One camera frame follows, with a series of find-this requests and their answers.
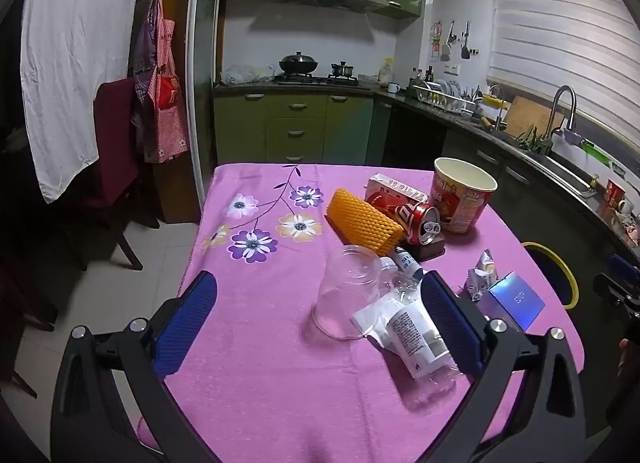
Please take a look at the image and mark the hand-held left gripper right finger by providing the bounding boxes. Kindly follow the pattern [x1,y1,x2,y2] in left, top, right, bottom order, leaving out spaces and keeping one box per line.
[420,270,588,463]

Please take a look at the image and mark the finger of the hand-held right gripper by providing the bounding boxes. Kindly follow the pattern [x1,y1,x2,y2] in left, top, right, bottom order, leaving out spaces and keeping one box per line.
[594,253,640,319]

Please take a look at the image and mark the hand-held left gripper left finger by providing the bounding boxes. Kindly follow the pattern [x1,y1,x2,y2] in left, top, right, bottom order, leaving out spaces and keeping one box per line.
[50,269,236,463]

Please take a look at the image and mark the clear plastic water bottle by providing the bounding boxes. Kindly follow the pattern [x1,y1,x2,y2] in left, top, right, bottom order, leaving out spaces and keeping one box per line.
[350,258,473,394]

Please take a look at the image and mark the yellow-rimmed black trash bin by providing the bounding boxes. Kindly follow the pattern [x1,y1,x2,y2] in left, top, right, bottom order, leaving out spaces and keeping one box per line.
[521,241,580,309]

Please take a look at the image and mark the silver snack wrapper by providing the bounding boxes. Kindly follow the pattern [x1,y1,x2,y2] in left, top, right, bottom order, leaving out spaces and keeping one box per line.
[465,249,499,303]

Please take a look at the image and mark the small blue box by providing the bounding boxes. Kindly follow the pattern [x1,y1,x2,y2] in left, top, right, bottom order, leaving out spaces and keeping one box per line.
[482,271,547,333]

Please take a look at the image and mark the dark brown square box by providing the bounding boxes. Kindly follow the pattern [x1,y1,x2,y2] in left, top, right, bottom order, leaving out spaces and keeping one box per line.
[400,233,447,262]

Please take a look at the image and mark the clear plastic cup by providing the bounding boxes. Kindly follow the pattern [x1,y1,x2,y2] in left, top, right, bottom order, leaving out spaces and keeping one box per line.
[312,244,386,341]

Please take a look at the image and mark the red instant noodle cup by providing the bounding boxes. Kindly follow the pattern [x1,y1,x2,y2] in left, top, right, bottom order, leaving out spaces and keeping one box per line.
[431,157,499,235]

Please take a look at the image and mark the red soda can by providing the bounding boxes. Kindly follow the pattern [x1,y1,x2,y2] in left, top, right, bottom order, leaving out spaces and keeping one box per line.
[365,190,443,246]

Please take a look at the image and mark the orange foam fruit net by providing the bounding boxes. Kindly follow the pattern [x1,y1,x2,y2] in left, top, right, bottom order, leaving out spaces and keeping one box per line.
[325,187,406,256]

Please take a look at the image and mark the pink drink carton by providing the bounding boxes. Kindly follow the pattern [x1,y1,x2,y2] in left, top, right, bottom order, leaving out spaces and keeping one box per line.
[363,173,430,206]

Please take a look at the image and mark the person's right hand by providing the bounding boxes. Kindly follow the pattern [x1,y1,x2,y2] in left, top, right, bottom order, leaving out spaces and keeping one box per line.
[618,337,632,381]

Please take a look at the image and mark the pink dish cloth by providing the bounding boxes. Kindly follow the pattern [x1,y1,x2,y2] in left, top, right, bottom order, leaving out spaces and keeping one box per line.
[597,203,640,246]

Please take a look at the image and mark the pink floral tablecloth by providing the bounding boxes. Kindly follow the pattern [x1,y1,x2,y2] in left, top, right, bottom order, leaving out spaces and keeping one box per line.
[137,163,586,463]

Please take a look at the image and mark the red mug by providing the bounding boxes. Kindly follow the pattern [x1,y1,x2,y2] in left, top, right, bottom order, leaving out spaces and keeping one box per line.
[604,178,626,205]

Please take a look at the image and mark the steel sink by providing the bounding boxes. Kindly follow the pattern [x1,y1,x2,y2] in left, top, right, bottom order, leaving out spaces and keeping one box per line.
[520,143,598,199]

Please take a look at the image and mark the green plastic strip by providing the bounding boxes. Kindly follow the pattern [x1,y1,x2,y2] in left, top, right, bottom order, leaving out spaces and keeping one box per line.
[580,140,626,169]

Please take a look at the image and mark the green vegetables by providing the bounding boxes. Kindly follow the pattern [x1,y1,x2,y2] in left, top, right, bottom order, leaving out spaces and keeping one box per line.
[517,126,551,151]

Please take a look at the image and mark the dark base cabinets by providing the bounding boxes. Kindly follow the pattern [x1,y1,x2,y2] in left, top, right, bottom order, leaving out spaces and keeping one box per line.
[372,96,640,264]

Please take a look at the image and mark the maroon chair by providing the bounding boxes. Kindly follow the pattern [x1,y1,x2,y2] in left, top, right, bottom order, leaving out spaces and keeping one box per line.
[82,77,161,271]

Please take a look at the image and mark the wooden cutting board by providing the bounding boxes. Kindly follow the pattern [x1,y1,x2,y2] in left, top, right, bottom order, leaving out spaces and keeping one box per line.
[502,96,566,139]

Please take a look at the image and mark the steel kitchen faucet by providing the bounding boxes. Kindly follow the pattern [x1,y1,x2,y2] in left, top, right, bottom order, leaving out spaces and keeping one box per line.
[544,85,578,144]

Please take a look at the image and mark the pink checked apron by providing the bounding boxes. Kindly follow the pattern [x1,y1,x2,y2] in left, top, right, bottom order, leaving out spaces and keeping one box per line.
[131,0,190,164]

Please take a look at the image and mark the green base cabinets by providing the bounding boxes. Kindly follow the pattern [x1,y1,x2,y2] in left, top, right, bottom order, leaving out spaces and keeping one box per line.
[212,93,376,166]

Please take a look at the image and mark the dish rack with dishes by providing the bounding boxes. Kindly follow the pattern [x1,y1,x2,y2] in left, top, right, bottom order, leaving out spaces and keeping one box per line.
[407,78,483,116]

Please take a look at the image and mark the glass sliding door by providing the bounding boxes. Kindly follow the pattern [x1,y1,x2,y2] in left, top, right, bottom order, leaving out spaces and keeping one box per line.
[187,0,223,214]

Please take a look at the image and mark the clear plastic bag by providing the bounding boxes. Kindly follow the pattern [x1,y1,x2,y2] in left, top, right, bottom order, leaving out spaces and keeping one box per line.
[220,63,276,85]

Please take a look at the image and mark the white window blind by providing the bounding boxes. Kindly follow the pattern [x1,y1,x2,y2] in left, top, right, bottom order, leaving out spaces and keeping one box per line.
[487,0,640,134]

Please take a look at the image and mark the black gas stove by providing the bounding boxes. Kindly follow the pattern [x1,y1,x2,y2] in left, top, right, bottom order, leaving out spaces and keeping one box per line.
[274,72,361,87]

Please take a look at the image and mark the hanging kitchen utensils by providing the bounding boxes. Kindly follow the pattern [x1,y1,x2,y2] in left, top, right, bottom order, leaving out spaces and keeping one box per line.
[442,20,473,61]

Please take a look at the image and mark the white hanging sheet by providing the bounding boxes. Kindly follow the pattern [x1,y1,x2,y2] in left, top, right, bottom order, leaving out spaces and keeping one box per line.
[20,0,151,204]

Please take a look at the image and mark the black wok with lid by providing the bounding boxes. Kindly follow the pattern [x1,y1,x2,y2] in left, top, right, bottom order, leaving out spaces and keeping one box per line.
[278,51,319,75]

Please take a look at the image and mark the red wall decoration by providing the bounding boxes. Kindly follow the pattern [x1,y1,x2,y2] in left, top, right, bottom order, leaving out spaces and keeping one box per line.
[429,20,445,61]

